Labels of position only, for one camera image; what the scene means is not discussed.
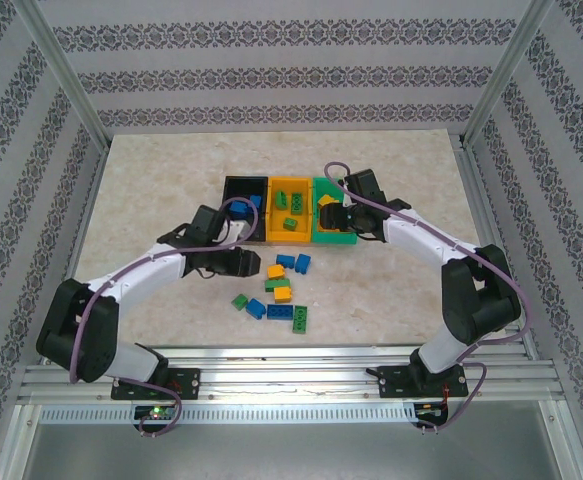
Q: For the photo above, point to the blue square lego brick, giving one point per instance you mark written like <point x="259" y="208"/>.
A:
<point x="302" y="263"/>
<point x="239" y="209"/>
<point x="256" y="201"/>
<point x="255" y="308"/>
<point x="285" y="259"/>

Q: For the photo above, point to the green long lego brick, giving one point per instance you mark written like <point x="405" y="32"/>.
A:
<point x="300" y="319"/>
<point x="298" y="203"/>

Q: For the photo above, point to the small green lego brick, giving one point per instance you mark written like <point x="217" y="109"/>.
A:
<point x="239" y="301"/>

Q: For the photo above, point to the blue long lego brick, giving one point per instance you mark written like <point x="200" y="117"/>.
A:
<point x="280" y="312"/>

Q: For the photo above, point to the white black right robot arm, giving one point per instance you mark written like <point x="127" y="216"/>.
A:
<point x="416" y="240"/>

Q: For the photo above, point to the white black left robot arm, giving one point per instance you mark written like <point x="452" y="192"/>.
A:
<point x="141" y="270"/>

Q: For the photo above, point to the green plastic bin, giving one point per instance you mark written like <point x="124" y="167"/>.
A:
<point x="336" y="239"/>

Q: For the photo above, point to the yellow plastic bin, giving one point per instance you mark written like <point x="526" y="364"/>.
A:
<point x="276" y="220"/>

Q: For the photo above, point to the black plastic bin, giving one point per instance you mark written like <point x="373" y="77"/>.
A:
<point x="236" y="185"/>

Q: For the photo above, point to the circuit board with green light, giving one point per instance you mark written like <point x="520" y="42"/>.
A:
<point x="156" y="413"/>

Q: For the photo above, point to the small circuit board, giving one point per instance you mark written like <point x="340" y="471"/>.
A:
<point x="432" y="410"/>

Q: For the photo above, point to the aluminium front rail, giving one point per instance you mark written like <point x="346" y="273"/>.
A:
<point x="291" y="370"/>

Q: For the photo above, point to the aluminium side rail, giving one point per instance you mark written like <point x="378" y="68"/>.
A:
<point x="483" y="200"/>
<point x="90" y="200"/>

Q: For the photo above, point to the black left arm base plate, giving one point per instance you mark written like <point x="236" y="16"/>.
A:
<point x="191" y="382"/>

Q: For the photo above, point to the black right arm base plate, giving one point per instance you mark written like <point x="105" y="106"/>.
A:
<point x="388" y="382"/>

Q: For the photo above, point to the aluminium frame post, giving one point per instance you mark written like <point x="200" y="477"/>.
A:
<point x="66" y="75"/>
<point x="511" y="75"/>

